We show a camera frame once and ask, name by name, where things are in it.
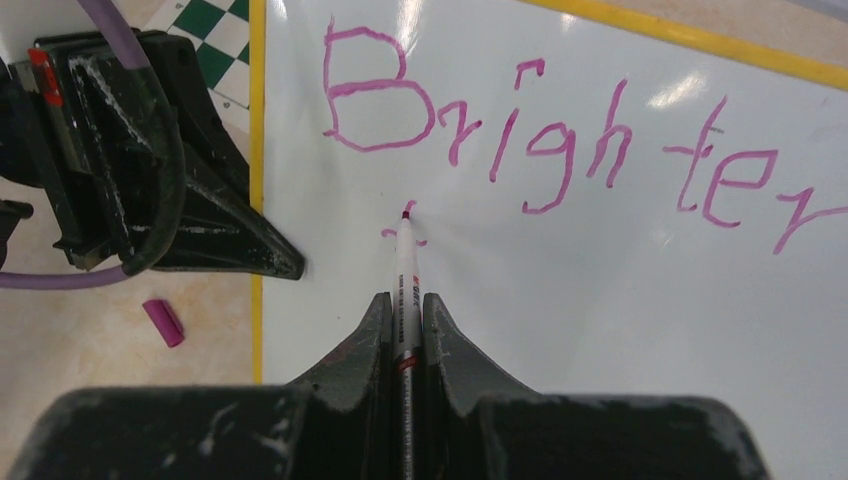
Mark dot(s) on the purple whiteboard marker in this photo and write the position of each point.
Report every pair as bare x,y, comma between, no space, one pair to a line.
406,343

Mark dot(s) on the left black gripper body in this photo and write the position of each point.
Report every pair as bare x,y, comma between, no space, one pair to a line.
76,125

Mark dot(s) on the yellow framed whiteboard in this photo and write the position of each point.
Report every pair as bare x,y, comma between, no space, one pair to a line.
606,202

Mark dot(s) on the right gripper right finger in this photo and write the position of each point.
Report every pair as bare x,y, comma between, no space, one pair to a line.
460,374

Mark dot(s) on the purple marker cap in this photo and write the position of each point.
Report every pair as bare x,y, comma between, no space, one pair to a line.
165,320

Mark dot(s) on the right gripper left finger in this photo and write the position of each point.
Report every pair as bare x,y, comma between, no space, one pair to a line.
344,431

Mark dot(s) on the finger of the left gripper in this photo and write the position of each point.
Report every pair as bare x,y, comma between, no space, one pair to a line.
219,231

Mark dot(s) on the green white chessboard mat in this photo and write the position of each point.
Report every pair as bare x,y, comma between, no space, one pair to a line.
219,31

